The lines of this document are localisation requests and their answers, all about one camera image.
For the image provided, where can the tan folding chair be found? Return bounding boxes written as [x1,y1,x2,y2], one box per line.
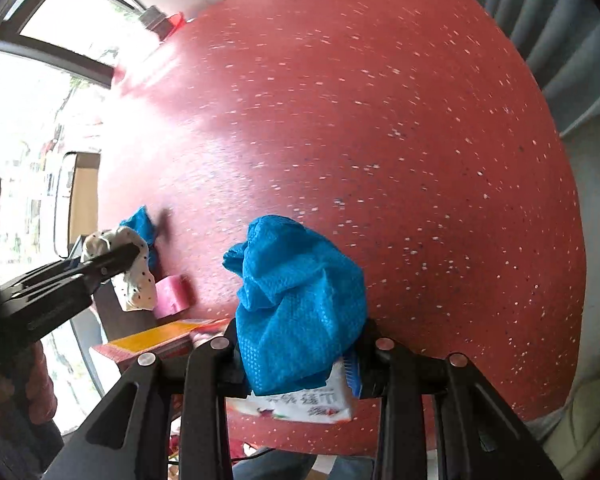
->
[53,151,100,258]

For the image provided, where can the grey curtain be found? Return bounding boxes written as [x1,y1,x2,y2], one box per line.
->
[476,0,600,136]

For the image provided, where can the white dotted cloth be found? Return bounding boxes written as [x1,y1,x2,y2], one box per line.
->
[81,226,157,312]

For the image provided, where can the fox print tissue pack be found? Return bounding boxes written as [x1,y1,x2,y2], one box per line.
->
[226,360,354,425]

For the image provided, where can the small blue fuzzy cloth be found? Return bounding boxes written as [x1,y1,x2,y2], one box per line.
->
[120,206,158,271]

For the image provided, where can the person's left hand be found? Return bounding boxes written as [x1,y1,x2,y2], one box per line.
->
[0,341,57,426]

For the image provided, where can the blue mesh cloth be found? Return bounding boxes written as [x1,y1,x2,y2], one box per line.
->
[223,214,367,396]

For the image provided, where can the red yellow flat packet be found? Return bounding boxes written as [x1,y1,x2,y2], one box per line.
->
[91,318,230,367]

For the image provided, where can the person's jeans leg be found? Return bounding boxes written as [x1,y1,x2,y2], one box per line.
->
[233,448,375,480]

